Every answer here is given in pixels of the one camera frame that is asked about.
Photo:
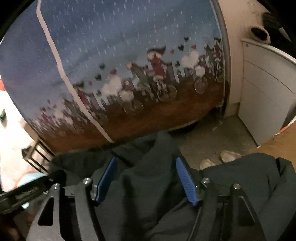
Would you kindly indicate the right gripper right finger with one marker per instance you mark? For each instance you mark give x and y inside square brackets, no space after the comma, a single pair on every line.
[218,217]

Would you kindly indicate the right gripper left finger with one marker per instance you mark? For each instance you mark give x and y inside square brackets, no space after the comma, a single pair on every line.
[87,194]

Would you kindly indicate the black padded winter jacket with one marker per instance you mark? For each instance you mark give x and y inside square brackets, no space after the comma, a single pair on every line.
[155,207]

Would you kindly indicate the colourful patchwork bed cover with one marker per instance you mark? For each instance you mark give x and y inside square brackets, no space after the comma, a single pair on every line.
[156,149]

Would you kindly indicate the light slipper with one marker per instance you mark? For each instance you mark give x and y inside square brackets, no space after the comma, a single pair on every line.
[206,163]
[229,156]

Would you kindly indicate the small wooden side table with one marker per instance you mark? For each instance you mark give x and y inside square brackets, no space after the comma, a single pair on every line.
[38,156]

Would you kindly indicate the white drawer cabinet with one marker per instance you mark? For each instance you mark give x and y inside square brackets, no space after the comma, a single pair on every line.
[268,90]

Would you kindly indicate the blue fabric wardrobe cover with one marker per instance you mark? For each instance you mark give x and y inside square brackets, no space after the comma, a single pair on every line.
[90,73]

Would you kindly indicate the wooden wardrobe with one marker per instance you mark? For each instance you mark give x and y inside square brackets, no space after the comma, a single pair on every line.
[237,16]

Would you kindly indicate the green wall hook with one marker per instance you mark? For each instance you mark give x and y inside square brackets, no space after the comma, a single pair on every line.
[3,116]

